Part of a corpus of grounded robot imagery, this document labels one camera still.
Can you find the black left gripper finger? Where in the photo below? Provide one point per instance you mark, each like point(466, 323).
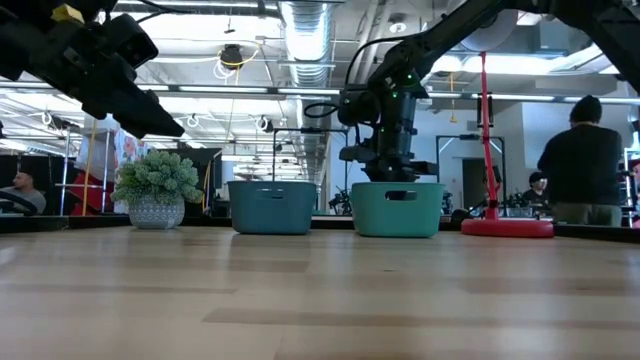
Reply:
point(101, 111)
point(145, 117)

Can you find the green plastic bin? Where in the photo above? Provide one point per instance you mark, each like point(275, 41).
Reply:
point(397, 220)

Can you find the blue plastic bin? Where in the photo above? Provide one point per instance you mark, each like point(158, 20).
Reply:
point(270, 215)

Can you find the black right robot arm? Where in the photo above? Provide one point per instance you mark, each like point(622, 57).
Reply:
point(450, 30)

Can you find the yellow tape tag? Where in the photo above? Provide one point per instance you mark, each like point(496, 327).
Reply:
point(67, 13)

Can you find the green succulent in patterned pot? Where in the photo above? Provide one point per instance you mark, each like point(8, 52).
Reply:
point(156, 190)

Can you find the rig light bar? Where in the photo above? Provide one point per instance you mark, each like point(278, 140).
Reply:
point(225, 90)

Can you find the red background structure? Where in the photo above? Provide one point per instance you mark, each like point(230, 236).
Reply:
point(95, 197)

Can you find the person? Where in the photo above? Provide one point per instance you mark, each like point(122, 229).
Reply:
point(580, 160)
point(22, 192)
point(536, 180)

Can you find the red desk lamp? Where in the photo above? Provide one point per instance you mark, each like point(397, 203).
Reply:
point(505, 228)

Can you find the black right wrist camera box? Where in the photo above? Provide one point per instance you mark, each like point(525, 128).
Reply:
point(359, 107)

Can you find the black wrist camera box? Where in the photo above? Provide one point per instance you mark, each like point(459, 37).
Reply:
point(359, 107)
point(131, 41)

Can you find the black tube stand frame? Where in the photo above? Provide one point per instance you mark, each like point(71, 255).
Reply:
point(462, 137)

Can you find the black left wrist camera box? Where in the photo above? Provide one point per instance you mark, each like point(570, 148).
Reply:
point(131, 41)

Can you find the black overhead camera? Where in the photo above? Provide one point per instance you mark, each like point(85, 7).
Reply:
point(231, 56)

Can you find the black aluminium table frame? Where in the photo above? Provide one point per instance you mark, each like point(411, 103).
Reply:
point(50, 222)

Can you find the silver ventilation duct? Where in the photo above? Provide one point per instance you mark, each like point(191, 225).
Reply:
point(307, 45)

